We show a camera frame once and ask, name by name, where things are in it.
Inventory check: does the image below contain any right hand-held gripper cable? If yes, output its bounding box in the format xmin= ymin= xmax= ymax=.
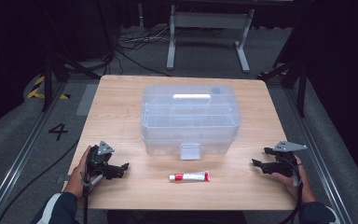
xmin=278 ymin=178 xmax=304 ymax=224

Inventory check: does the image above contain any grey metal floor rail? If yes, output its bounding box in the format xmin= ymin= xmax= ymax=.
xmin=283 ymin=88 xmax=355 ymax=224
xmin=0 ymin=81 xmax=67 ymax=224

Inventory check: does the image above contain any yellow and black floor tape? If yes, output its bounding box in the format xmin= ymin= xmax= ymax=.
xmin=26 ymin=76 xmax=71 ymax=101

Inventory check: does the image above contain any left hand-held gripper cable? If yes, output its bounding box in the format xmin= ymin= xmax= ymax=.
xmin=81 ymin=174 xmax=104 ymax=224

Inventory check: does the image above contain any black floor cable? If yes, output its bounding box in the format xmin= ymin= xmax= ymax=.
xmin=0 ymin=139 xmax=80 ymax=224

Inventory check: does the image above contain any person's left hand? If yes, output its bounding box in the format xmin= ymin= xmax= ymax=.
xmin=63 ymin=145 xmax=103 ymax=200

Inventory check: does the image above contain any person's right hand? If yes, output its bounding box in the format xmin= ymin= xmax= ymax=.
xmin=271 ymin=154 xmax=317 ymax=203

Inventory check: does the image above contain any hand-held gripper cable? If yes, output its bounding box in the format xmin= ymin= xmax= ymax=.
xmin=81 ymin=174 xmax=104 ymax=224
xmin=278 ymin=178 xmax=304 ymax=224

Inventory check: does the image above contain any grey metal desk frame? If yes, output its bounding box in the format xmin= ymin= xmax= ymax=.
xmin=166 ymin=4 xmax=255 ymax=74

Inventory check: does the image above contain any tangle of floor cables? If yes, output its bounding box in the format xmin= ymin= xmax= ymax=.
xmin=115 ymin=25 xmax=172 ymax=77

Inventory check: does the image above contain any clear plastic storage box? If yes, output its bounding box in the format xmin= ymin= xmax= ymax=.
xmin=140 ymin=83 xmax=242 ymax=161

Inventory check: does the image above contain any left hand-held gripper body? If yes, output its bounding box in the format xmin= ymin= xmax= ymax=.
xmin=85 ymin=140 xmax=125 ymax=185

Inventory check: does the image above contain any black metal stand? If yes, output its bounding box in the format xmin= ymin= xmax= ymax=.
xmin=257 ymin=60 xmax=310 ymax=119
xmin=41 ymin=46 xmax=103 ymax=112

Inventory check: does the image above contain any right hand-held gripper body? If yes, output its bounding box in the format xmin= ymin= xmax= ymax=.
xmin=269 ymin=140 xmax=308 ymax=178

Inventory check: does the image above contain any red and white ointment tube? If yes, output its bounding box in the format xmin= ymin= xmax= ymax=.
xmin=169 ymin=170 xmax=212 ymax=183

